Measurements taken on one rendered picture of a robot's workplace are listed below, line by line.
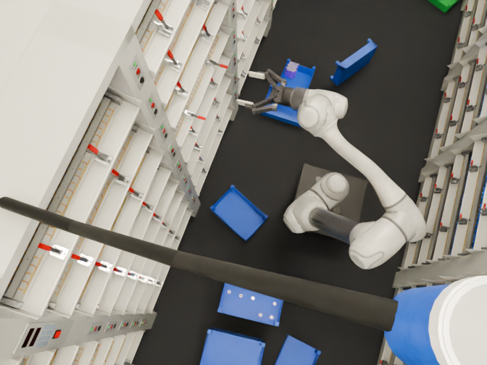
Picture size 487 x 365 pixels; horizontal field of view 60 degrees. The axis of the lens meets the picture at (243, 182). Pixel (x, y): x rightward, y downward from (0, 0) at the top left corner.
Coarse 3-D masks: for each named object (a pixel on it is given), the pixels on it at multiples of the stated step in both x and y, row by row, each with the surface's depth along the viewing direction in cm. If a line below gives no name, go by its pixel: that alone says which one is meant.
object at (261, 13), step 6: (264, 0) 267; (270, 0) 266; (264, 6) 266; (264, 12) 265; (258, 18) 263; (258, 24) 262; (252, 30) 261; (258, 30) 262; (252, 36) 260; (246, 42) 258; (252, 42) 259; (246, 48) 257; (246, 54) 256; (240, 60) 254; (240, 66) 254; (240, 72) 253
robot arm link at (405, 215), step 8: (408, 200) 162; (392, 208) 162; (400, 208) 161; (408, 208) 161; (416, 208) 162; (384, 216) 164; (392, 216) 161; (400, 216) 160; (408, 216) 160; (416, 216) 161; (400, 224) 159; (408, 224) 160; (416, 224) 161; (424, 224) 163; (408, 232) 160; (416, 232) 162; (424, 232) 163; (408, 240) 166; (416, 240) 164
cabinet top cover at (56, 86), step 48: (96, 0) 100; (144, 0) 101; (48, 48) 97; (0, 96) 93; (48, 96) 93; (96, 96) 94; (0, 144) 90; (48, 144) 90; (0, 192) 87; (48, 192) 88; (0, 240) 84; (0, 288) 82
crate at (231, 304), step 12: (228, 288) 212; (240, 288) 212; (228, 300) 211; (240, 300) 211; (264, 300) 211; (276, 300) 211; (228, 312) 209; (240, 312) 209; (252, 312) 209; (264, 312) 209; (276, 312) 209; (276, 324) 200
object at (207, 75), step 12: (228, 36) 194; (216, 48) 191; (216, 60) 190; (204, 72) 187; (204, 84) 186; (192, 96) 183; (192, 108) 182; (180, 120) 180; (192, 120) 181; (180, 132) 179; (180, 144) 178
